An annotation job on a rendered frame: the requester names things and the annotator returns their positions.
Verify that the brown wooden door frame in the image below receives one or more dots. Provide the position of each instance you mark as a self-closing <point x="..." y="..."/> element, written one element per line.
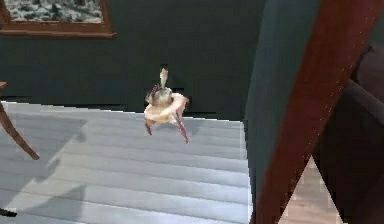
<point x="306" y="110"/>

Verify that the dark brown sofa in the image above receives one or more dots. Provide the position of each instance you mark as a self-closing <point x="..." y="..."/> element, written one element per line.
<point x="360" y="133"/>

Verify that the grey round vase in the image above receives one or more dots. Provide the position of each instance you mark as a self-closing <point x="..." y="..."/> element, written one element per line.
<point x="162" y="93"/>

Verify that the brown framed wall picture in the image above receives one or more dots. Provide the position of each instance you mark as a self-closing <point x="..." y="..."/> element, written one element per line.
<point x="56" y="16"/>

